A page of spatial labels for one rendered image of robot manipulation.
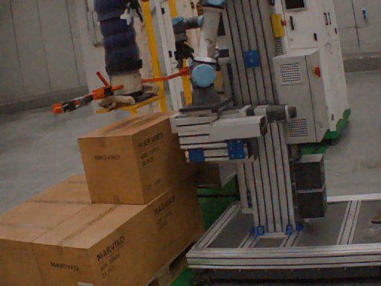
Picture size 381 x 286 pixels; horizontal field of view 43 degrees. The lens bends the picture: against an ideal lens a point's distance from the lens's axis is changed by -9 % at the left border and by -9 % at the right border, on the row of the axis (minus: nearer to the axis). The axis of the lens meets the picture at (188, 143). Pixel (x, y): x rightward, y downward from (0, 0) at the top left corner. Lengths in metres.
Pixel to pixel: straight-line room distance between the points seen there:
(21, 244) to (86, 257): 0.46
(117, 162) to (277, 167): 0.88
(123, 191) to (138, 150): 0.26
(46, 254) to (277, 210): 1.32
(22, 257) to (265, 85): 1.62
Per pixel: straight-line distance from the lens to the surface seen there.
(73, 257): 2.55
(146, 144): 2.93
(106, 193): 3.05
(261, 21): 2.79
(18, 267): 2.90
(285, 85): 2.74
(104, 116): 4.59
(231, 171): 3.58
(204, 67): 2.57
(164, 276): 3.07
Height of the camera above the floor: 1.45
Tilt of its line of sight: 12 degrees down
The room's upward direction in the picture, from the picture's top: 10 degrees counter-clockwise
